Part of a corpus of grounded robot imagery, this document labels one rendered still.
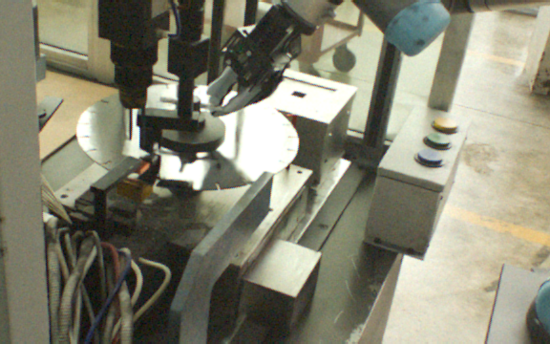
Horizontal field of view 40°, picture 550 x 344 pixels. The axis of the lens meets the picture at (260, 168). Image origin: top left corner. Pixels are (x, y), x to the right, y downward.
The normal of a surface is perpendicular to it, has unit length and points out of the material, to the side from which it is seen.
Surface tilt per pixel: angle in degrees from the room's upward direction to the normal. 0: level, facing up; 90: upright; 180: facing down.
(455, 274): 0
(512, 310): 0
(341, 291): 0
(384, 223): 90
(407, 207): 90
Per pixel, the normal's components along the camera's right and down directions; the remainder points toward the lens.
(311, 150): -0.39, 0.44
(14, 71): 0.92, 0.28
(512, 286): 0.11, -0.86
